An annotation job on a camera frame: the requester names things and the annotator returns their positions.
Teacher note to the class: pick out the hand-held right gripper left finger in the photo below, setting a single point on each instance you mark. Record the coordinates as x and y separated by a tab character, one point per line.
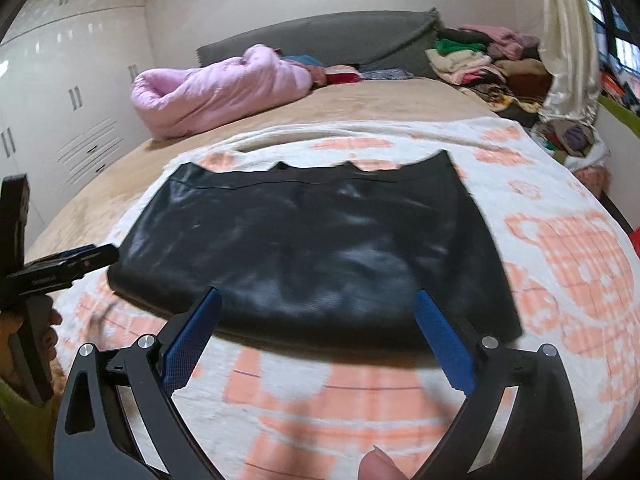
192	340

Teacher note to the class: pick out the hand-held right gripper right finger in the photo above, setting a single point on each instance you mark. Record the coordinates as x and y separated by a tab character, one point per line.
445	345

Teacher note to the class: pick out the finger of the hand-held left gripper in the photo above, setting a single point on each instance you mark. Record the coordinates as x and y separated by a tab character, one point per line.
97	256
67	254

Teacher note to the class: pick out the black leather jacket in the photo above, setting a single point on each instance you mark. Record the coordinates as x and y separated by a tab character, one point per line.
310	240

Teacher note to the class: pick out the person's left forearm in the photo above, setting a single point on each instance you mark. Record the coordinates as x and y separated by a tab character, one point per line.
20	410

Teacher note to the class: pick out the bag of clothes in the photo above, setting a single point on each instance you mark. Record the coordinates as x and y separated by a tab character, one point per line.
570	135

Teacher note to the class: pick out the pile of folded clothes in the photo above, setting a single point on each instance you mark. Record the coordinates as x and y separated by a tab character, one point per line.
470	60

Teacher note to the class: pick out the person's left hand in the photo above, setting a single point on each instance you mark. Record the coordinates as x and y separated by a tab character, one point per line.
52	322

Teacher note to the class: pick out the person's right hand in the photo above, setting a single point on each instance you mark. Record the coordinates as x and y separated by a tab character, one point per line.
380	466

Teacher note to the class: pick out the white orange printed blanket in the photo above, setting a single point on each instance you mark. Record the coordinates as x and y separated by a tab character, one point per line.
300	400

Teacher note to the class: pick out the white wardrobe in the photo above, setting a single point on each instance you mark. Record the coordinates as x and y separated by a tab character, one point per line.
60	85

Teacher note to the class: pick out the pink quilt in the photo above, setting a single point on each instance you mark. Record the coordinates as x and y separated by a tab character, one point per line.
215	90

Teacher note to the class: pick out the bed with beige sheet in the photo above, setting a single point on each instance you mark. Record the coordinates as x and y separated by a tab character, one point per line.
350	100

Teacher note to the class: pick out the blue patterned cloth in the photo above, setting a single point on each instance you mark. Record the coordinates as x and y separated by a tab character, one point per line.
385	74

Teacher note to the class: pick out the teal cloth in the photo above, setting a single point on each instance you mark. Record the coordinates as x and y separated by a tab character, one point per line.
305	60

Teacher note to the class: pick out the green cloth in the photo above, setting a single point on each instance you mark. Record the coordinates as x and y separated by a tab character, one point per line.
620	117

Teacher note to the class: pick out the red pillow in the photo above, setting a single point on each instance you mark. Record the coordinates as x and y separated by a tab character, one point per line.
342	76

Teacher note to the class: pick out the cream satin curtain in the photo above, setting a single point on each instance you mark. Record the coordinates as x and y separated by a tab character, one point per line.
565	50

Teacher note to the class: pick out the grey headboard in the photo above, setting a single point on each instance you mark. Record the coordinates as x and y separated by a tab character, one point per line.
350	35

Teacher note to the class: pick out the window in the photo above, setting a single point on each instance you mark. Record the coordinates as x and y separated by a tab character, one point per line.
620	50

